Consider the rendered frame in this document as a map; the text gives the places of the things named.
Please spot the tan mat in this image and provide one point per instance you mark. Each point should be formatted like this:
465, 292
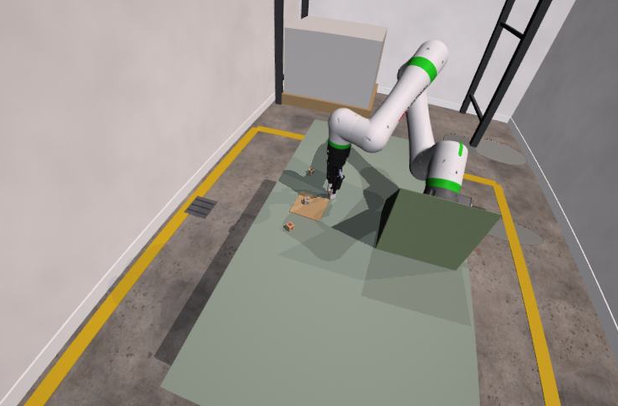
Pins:
313, 211

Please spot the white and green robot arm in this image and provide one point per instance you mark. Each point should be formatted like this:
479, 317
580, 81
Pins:
446, 160

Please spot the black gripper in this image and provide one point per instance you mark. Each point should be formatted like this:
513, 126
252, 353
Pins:
334, 176

